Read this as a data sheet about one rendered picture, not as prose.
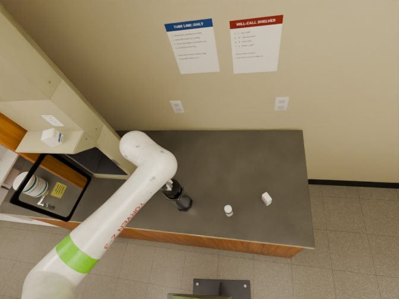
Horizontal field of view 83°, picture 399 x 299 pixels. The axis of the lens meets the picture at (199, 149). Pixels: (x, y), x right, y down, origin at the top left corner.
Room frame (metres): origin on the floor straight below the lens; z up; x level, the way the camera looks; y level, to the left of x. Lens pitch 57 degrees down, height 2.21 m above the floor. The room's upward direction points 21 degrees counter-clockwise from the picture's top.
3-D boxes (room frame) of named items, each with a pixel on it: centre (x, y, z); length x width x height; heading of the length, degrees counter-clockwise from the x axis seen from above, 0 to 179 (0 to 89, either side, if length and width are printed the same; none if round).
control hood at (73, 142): (0.79, 0.62, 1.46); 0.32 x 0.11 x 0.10; 64
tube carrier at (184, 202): (0.50, 0.20, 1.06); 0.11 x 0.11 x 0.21
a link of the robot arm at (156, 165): (0.33, 0.25, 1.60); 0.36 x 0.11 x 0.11; 121
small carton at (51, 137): (0.77, 0.58, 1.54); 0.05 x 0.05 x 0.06; 83
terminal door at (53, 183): (0.77, 0.83, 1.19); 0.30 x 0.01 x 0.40; 146
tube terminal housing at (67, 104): (0.95, 0.54, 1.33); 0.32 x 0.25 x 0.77; 64
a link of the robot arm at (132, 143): (0.50, 0.20, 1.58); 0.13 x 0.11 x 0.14; 31
